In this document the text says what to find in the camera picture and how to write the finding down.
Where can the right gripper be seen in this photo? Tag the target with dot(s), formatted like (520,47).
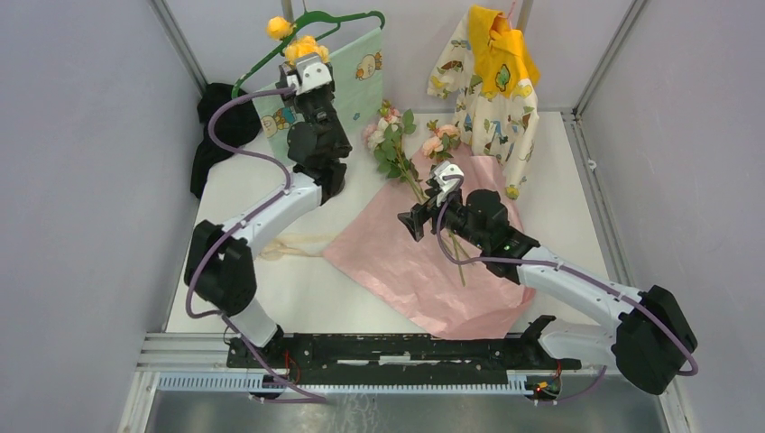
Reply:
(419,215)

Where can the pink wrapping paper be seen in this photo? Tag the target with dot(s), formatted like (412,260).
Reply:
(388,283)

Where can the cream pink rose stem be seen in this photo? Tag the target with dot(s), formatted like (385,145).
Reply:
(385,137)

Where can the pink peach flower stem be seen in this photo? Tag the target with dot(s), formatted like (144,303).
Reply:
(443,140)

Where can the beige printed ribbon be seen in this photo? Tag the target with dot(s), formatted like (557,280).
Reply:
(295,245)

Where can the yellow rose stem bunch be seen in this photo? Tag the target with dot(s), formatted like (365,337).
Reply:
(293,47)

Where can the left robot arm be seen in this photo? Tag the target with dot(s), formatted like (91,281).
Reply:
(220,261)

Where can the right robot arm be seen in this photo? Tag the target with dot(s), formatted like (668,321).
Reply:
(643,334)

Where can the green cartoon cloth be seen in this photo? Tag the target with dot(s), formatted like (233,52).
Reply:
(358,76)

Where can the yellow cartoon child jacket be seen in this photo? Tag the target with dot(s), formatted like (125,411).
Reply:
(487,67)

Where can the black cloth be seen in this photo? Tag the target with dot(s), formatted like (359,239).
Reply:
(236,127)

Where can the green clothes hanger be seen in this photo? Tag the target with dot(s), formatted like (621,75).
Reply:
(303,21)

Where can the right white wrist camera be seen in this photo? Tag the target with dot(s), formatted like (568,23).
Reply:
(445,178)

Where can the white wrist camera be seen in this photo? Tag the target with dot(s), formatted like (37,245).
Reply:
(445,178)
(308,73)

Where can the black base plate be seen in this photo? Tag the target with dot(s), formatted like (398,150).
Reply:
(410,359)

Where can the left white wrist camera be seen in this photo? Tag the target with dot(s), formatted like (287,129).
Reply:
(308,73)

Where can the white slotted cable duct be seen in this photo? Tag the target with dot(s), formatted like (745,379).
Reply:
(205,362)

